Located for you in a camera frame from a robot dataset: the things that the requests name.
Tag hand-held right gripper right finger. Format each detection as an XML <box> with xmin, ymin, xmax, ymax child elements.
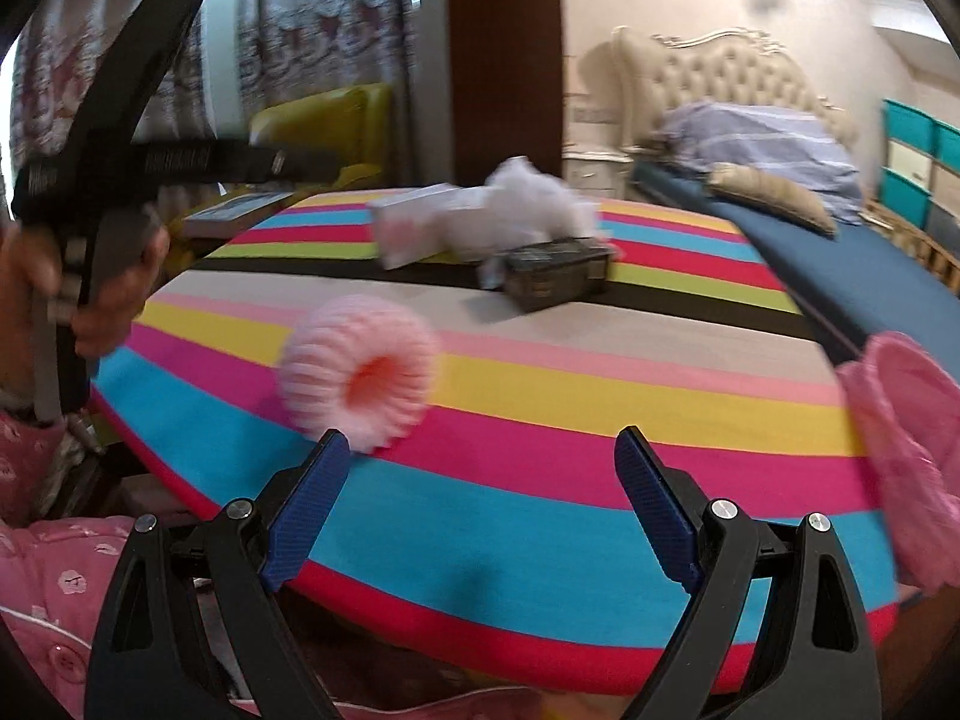
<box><xmin>613</xmin><ymin>425</ymin><xmax>882</xmax><ymax>720</ymax></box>

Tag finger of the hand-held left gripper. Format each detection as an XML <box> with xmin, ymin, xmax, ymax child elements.
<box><xmin>130</xmin><ymin>139</ymin><xmax>344</xmax><ymax>190</ymax></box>
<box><xmin>73</xmin><ymin>0</ymin><xmax>211</xmax><ymax>167</ymax></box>

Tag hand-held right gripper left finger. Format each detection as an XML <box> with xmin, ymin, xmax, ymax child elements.
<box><xmin>84</xmin><ymin>427</ymin><xmax>353</xmax><ymax>720</ymax></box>

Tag orange foam fruit net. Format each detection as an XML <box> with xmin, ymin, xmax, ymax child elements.
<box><xmin>341</xmin><ymin>352</ymin><xmax>413</xmax><ymax>421</ymax></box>

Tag pink foam fruit net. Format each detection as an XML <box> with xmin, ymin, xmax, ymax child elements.
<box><xmin>279</xmin><ymin>294</ymin><xmax>440</xmax><ymax>455</ymax></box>

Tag white L-shaped foam piece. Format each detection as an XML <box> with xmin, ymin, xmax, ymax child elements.
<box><xmin>373</xmin><ymin>184</ymin><xmax>492</xmax><ymax>269</ymax></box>

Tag pink plastic trash bag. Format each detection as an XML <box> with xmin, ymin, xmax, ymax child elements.
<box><xmin>836</xmin><ymin>330</ymin><xmax>960</xmax><ymax>593</ymax></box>

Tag person's left hand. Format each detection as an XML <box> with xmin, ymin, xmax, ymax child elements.
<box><xmin>0</xmin><ymin>223</ymin><xmax>170</xmax><ymax>391</ymax></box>

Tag flat grey book box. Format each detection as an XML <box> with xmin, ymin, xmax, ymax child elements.
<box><xmin>182</xmin><ymin>191</ymin><xmax>293</xmax><ymax>239</ymax></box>

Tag embroidered grey curtain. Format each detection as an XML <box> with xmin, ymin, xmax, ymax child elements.
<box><xmin>236</xmin><ymin>0</ymin><xmax>417</xmax><ymax>136</ymax></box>
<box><xmin>11</xmin><ymin>0</ymin><xmax>203</xmax><ymax>166</ymax></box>

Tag yellow leather armchair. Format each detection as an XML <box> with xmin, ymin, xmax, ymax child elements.
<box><xmin>165</xmin><ymin>82</ymin><xmax>395</xmax><ymax>241</ymax></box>

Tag small black box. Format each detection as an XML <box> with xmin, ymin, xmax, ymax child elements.
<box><xmin>501</xmin><ymin>236</ymin><xmax>614</xmax><ymax>314</ymax></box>

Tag pink patterned pajamas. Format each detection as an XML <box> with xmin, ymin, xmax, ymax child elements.
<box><xmin>0</xmin><ymin>514</ymin><xmax>548</xmax><ymax>720</ymax></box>

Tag dark wooden wardrobe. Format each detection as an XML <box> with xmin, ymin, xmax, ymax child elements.
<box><xmin>446</xmin><ymin>0</ymin><xmax>565</xmax><ymax>188</ymax></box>

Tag crumpled white packing paper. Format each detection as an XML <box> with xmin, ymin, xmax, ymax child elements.
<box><xmin>442</xmin><ymin>156</ymin><xmax>601</xmax><ymax>263</ymax></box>

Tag blue sheeted mattress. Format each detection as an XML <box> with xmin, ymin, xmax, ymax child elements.
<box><xmin>630</xmin><ymin>165</ymin><xmax>960</xmax><ymax>361</ymax></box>

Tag striped brown pillow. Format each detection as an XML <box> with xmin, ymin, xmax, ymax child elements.
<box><xmin>707</xmin><ymin>163</ymin><xmax>837</xmax><ymax>236</ymax></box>

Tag white nightstand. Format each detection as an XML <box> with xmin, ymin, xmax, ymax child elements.
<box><xmin>562</xmin><ymin>150</ymin><xmax>635</xmax><ymax>196</ymax></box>

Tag blue striped duvet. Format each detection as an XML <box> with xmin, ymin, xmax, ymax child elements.
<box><xmin>660</xmin><ymin>103</ymin><xmax>863</xmax><ymax>226</ymax></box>

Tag cream tufted headboard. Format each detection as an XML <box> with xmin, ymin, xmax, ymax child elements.
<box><xmin>609</xmin><ymin>25</ymin><xmax>860</xmax><ymax>158</ymax></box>

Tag stack of storage bins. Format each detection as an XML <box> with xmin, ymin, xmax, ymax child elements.
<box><xmin>879</xmin><ymin>97</ymin><xmax>960</xmax><ymax>241</ymax></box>

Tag wooden crib rail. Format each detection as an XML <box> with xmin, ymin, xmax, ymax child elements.
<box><xmin>862</xmin><ymin>199</ymin><xmax>960</xmax><ymax>293</ymax></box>

